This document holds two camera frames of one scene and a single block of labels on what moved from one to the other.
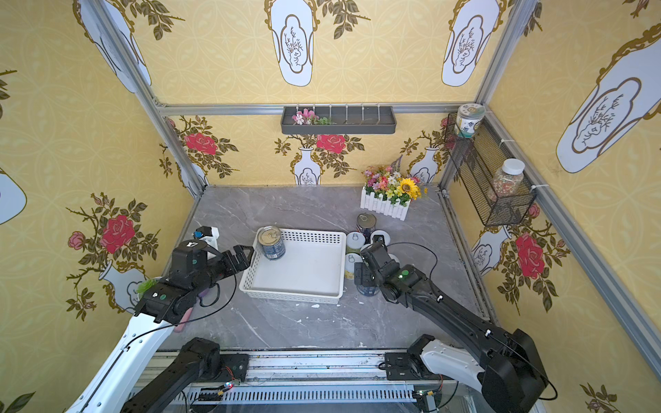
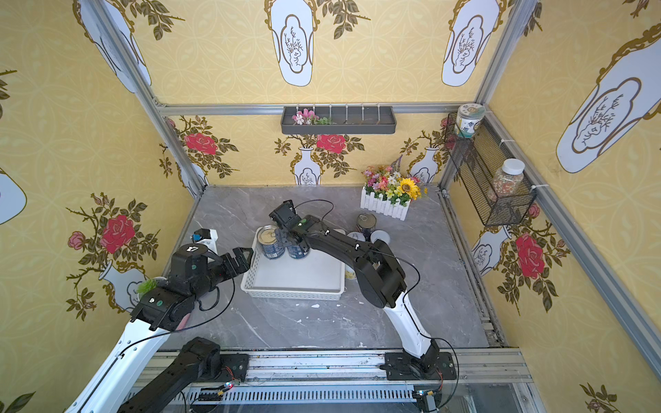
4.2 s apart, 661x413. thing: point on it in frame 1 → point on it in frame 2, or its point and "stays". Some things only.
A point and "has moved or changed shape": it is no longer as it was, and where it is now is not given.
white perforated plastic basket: x=311 y=269 stays
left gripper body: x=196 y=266 stays
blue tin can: x=269 y=237 stays
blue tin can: x=368 y=291 has moved or changed shape
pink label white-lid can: x=380 y=232 stays
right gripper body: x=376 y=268 → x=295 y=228
